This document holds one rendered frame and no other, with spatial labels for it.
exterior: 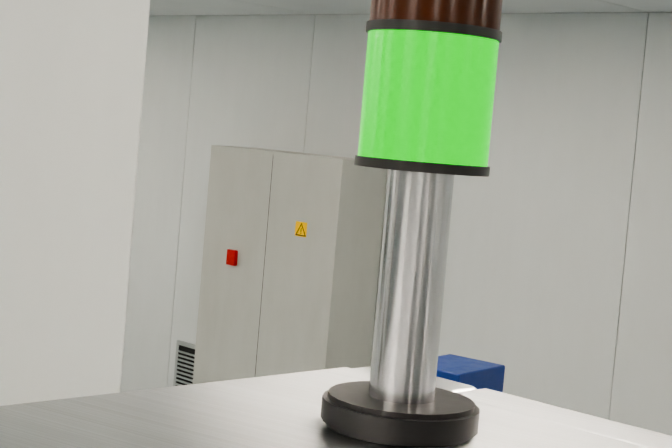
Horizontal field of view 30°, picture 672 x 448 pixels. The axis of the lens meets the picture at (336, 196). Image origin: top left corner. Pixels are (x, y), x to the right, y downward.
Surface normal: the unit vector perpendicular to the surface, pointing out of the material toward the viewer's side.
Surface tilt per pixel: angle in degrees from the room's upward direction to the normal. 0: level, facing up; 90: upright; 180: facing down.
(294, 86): 90
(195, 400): 0
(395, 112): 90
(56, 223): 90
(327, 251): 90
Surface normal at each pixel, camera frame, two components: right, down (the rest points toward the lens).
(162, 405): 0.08, -1.00
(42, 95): 0.71, 0.10
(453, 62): 0.25, 0.07
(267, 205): -0.70, -0.02
